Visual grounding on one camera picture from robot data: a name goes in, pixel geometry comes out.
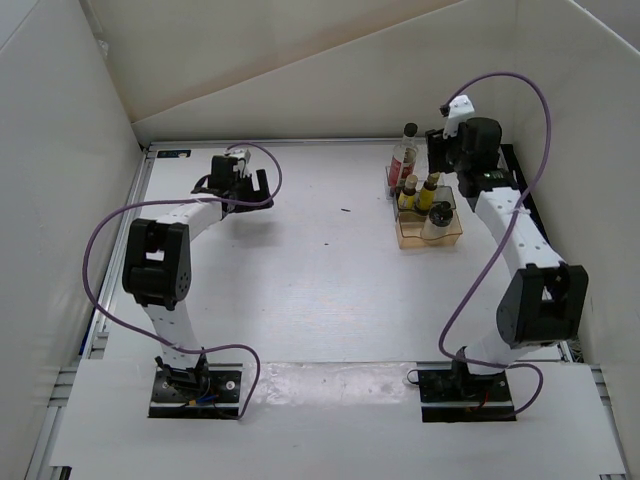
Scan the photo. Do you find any white powder jar black lid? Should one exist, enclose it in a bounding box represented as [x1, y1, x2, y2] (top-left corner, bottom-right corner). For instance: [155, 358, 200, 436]
[421, 201, 453, 246]

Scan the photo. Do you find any tall red label sauce bottle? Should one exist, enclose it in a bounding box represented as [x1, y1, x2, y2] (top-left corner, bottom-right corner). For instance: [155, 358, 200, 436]
[388, 123, 418, 194]

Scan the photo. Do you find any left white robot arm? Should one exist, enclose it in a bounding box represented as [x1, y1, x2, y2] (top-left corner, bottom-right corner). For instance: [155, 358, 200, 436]
[122, 148, 273, 400]

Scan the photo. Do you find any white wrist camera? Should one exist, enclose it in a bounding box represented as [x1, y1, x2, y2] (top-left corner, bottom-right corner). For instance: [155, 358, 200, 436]
[440, 95, 475, 139]
[224, 148, 251, 177]

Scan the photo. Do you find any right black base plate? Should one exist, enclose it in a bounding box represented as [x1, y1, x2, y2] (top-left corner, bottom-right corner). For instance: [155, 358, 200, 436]
[417, 369, 516, 423]

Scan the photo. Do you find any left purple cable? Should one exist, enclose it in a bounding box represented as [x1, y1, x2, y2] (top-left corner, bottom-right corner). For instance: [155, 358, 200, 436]
[82, 142, 286, 420]

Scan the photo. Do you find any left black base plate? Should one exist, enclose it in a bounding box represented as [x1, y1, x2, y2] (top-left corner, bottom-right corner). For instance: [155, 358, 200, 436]
[147, 369, 242, 420]

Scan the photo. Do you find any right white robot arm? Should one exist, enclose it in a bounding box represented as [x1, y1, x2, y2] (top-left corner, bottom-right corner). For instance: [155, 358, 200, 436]
[425, 117, 589, 400]

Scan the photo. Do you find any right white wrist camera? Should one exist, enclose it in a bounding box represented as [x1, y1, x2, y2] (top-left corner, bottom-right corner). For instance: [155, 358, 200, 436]
[440, 95, 475, 139]

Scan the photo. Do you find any small yellow label bottle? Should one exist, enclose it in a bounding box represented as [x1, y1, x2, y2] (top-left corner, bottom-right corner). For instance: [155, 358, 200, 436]
[397, 174, 418, 210]
[414, 172, 440, 214]

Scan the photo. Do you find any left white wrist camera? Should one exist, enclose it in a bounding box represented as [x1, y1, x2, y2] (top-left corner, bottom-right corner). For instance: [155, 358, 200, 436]
[224, 148, 251, 177]

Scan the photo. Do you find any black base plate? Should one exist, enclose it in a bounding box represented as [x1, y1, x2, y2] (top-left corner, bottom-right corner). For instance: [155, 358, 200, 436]
[147, 369, 242, 420]
[417, 369, 516, 423]

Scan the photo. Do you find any tiered plastic condiment rack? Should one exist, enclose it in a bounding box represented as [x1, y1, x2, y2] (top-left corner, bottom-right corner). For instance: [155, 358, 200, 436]
[385, 166, 463, 249]

